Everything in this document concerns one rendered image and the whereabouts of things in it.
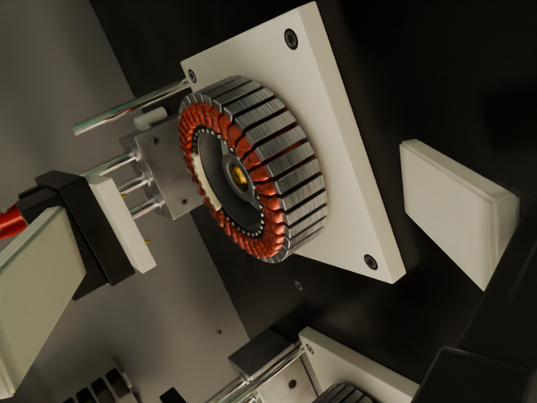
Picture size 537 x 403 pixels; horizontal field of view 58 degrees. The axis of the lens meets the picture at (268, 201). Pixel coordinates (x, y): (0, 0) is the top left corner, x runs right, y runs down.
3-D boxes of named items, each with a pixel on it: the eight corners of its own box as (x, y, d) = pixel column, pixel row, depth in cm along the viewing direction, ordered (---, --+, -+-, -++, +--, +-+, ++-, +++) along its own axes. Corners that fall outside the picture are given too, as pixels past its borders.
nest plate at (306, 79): (316, -1, 22) (296, 7, 22) (407, 273, 27) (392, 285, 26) (192, 56, 35) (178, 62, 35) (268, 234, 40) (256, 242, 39)
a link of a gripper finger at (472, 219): (492, 201, 12) (522, 195, 12) (398, 141, 18) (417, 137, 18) (494, 305, 13) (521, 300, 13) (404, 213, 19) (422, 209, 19)
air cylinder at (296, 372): (294, 342, 47) (249, 377, 45) (320, 401, 50) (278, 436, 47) (268, 326, 52) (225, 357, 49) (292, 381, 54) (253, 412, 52)
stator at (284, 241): (288, 57, 24) (226, 85, 22) (358, 250, 27) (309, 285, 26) (200, 85, 33) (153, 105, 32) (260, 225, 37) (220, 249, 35)
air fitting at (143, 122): (168, 103, 40) (135, 117, 39) (173, 117, 40) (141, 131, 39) (163, 105, 41) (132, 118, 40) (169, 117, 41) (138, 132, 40)
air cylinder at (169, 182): (192, 109, 40) (132, 137, 38) (227, 190, 42) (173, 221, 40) (171, 114, 44) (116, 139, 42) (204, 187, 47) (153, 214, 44)
